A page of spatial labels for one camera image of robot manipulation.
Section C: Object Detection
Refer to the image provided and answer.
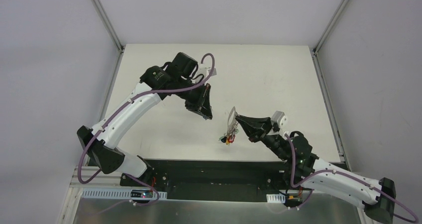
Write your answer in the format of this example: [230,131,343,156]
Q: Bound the right white cable duct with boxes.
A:
[266,193,286,204]

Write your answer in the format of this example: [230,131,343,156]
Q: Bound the aluminium frame post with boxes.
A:
[313,0,351,55]
[91,0,124,54]

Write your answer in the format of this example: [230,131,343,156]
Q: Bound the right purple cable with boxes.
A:
[285,133,420,224]

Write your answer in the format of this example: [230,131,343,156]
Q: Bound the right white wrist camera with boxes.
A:
[271,111,288,129]

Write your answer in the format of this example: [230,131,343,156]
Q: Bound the white cable duct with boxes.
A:
[81,188,167,201]
[266,193,286,204]

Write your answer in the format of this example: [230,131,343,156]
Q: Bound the left aluminium frame post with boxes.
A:
[91,0,124,54]

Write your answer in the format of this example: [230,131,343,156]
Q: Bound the metal keyring with coloured keys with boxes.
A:
[218,106,239,146]

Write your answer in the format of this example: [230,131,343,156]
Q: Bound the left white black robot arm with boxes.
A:
[77,52,216,187]

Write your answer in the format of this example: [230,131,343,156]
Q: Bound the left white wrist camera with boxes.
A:
[197,64,217,78]

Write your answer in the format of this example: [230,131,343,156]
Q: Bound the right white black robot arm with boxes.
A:
[235,114,396,224]

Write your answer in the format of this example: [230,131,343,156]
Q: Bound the right aluminium frame post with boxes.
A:
[313,0,351,55]

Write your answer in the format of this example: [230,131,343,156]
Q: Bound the left white cable duct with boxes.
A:
[81,188,167,201]

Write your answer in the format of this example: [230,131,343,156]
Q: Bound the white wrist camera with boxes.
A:
[197,64,217,78]
[271,111,288,129]

